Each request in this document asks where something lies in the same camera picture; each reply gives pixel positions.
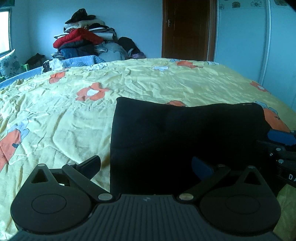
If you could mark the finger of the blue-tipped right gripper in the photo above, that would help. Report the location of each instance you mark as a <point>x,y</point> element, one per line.
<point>286,138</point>

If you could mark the black pants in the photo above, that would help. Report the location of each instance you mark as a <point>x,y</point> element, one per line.
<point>153,145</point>

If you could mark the green plastic chair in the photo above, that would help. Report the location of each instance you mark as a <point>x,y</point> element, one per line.
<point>26,67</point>

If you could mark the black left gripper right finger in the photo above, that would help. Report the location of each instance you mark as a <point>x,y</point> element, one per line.
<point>232,198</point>

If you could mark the brown wooden door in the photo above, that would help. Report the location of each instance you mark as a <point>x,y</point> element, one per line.
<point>189,29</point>

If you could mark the dark bag on chair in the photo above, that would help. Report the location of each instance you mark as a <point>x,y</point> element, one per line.
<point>36,61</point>

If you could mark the pile of clothes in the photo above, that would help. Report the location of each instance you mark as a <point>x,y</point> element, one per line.
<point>85,35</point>

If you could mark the floral pillow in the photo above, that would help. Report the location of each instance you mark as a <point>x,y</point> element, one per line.
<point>10,65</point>

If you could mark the yellow floral bed quilt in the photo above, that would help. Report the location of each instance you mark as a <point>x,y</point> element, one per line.
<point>62,116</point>

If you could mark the window with frame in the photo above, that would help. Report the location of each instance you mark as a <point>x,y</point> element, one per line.
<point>5,31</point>

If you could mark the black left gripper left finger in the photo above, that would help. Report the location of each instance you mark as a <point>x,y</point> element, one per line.
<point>57,200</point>

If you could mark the white wardrobe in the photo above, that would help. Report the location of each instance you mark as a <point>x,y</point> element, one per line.
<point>257,40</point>

